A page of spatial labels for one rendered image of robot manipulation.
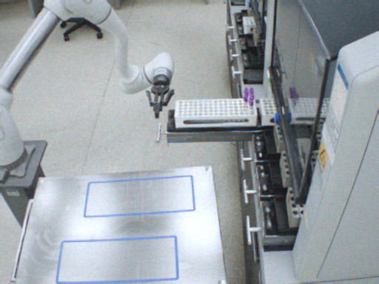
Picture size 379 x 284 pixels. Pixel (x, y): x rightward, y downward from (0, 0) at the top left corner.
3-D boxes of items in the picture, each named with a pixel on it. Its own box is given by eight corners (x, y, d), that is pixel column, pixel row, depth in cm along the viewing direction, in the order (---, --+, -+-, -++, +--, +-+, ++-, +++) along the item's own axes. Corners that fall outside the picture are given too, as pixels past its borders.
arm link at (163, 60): (178, 78, 189) (154, 89, 194) (179, 61, 200) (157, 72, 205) (165, 61, 183) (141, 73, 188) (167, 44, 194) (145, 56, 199)
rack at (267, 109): (331, 110, 155) (334, 97, 151) (337, 126, 148) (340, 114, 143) (258, 111, 156) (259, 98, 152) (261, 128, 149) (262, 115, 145)
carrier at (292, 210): (296, 230, 114) (300, 217, 110) (289, 230, 114) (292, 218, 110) (292, 199, 122) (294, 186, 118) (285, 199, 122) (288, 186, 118)
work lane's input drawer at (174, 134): (335, 120, 161) (339, 103, 154) (343, 143, 151) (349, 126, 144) (158, 123, 164) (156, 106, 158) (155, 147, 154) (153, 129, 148)
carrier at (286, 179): (289, 190, 125) (292, 177, 121) (283, 190, 125) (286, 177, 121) (285, 163, 133) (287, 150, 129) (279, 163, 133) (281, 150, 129)
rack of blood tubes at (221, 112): (254, 111, 156) (255, 98, 152) (256, 128, 149) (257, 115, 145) (177, 112, 158) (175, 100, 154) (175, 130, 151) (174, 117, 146)
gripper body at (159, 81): (151, 75, 181) (149, 87, 175) (169, 75, 181) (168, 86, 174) (152, 89, 187) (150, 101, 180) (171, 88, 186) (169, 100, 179)
